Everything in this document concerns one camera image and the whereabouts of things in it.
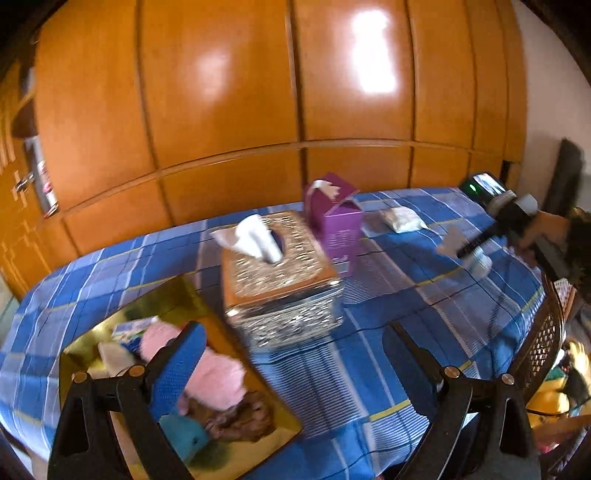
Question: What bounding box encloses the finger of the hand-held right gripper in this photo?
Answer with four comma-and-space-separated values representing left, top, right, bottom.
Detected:
455, 228, 502, 260

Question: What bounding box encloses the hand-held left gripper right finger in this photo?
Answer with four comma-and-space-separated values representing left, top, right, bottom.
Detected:
382, 322, 541, 480

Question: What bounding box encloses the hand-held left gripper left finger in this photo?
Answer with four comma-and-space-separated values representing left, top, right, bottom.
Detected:
48, 320, 208, 480

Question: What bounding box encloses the white work glove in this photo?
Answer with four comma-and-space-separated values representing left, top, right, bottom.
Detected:
436, 225, 494, 278

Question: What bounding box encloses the pink fuzzy sock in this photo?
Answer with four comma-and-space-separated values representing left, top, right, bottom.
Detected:
139, 323, 247, 409

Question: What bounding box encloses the blue and white packet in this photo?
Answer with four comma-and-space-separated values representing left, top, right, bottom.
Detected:
113, 318, 158, 344

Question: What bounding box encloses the teal soft cloth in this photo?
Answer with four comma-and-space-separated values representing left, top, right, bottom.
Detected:
159, 413, 211, 462

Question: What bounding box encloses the brown satin scrunchie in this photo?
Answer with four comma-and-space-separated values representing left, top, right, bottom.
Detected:
182, 390, 278, 441

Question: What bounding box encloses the gold tray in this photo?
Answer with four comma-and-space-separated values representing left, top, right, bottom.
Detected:
59, 274, 304, 480

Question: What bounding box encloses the person's right hand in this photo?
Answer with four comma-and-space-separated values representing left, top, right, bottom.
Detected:
518, 210, 571, 250

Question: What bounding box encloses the blue plaid tablecloth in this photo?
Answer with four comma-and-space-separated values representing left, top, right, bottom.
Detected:
0, 187, 550, 480

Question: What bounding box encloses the dark object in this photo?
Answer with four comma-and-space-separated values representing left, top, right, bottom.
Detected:
545, 138, 583, 217

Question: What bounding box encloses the white plastic packet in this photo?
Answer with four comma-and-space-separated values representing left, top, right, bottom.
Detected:
369, 208, 428, 234

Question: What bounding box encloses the woven lattice chair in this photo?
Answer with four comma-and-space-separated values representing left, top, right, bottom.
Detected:
508, 272, 591, 480

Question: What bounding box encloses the silver ornate tissue box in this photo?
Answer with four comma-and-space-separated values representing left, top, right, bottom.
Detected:
221, 211, 345, 354

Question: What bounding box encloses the purple tissue box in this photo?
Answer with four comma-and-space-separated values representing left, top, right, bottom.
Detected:
302, 173, 363, 266

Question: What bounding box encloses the white tissue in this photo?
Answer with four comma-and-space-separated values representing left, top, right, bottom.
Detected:
310, 180, 340, 199
210, 215, 284, 265

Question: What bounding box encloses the yellow cloth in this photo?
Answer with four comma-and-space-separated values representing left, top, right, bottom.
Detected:
526, 342, 591, 430

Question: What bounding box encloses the wooden wardrobe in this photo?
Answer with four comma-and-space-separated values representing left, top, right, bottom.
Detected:
0, 0, 529, 301

